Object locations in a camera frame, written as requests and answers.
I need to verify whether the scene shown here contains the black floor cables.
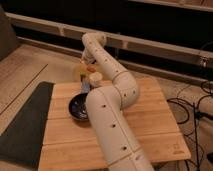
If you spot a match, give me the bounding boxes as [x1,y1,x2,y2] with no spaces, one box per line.
[169,79,213,171]

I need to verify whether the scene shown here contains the dark floor mat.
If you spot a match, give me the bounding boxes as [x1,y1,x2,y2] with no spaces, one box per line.
[0,82,54,169]

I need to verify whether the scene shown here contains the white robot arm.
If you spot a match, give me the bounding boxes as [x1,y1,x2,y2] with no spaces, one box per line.
[82,32,154,171]

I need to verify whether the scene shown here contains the dark ceramic bowl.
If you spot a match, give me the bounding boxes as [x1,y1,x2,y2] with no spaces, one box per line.
[68,93,89,121]

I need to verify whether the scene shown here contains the white ceramic cup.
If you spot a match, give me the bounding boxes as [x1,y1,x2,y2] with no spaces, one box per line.
[89,72,103,87]

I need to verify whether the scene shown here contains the blue small object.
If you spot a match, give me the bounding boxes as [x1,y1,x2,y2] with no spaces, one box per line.
[81,81,90,93]

